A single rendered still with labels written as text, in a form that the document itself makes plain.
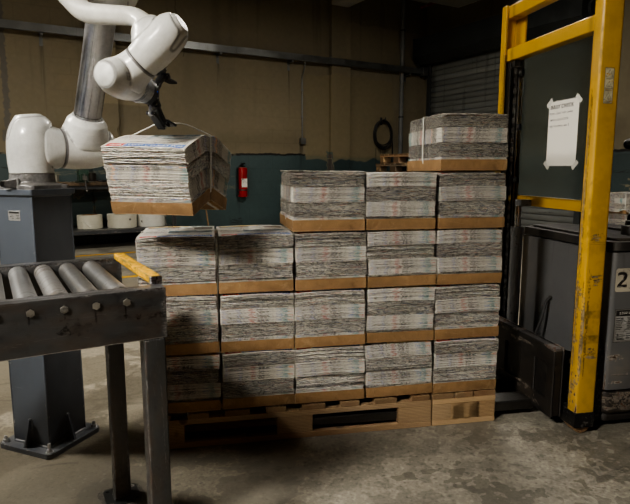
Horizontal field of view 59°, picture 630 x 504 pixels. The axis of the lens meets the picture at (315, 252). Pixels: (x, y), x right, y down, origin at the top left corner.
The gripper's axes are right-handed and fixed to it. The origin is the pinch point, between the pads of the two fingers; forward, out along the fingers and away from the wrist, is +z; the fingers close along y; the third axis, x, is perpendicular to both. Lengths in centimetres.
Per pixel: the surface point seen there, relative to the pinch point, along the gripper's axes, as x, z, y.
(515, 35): 127, 113, -54
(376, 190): 68, 37, 26
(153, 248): -9, 7, 51
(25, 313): 7, -81, 59
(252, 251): 24, 21, 51
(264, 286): 29, 23, 65
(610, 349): 165, 63, 87
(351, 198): 59, 34, 30
